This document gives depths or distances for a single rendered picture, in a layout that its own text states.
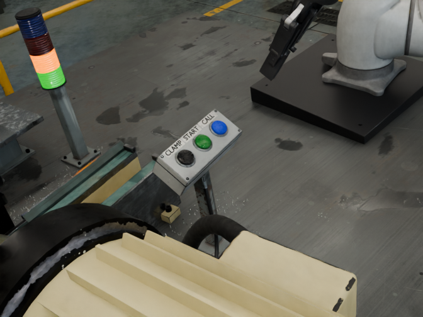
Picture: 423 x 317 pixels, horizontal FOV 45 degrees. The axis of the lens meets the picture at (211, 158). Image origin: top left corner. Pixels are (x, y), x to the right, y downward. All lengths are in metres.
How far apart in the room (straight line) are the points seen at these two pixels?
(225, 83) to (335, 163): 0.54
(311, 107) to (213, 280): 1.14
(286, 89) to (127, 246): 1.19
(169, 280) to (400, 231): 0.85
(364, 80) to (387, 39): 0.14
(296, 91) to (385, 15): 0.31
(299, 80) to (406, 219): 0.58
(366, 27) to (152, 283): 1.17
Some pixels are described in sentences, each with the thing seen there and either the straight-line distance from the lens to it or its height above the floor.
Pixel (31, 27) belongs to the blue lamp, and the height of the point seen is 1.19.
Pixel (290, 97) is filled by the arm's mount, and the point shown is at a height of 0.84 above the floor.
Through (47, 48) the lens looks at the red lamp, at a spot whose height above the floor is 1.13.
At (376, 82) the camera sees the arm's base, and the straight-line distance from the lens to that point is 1.48.
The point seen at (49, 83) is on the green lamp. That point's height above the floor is 1.05.
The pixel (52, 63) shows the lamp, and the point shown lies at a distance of 1.31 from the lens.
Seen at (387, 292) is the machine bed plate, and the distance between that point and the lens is 1.00.
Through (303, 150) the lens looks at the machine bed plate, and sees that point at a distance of 1.31.
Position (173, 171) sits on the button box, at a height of 1.06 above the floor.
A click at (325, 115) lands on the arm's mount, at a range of 1.38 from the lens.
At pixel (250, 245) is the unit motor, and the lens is 0.36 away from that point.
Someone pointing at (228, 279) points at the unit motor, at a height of 1.33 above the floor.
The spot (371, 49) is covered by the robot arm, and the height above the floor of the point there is 0.96.
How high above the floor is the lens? 1.58
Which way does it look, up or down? 36 degrees down
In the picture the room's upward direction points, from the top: 10 degrees counter-clockwise
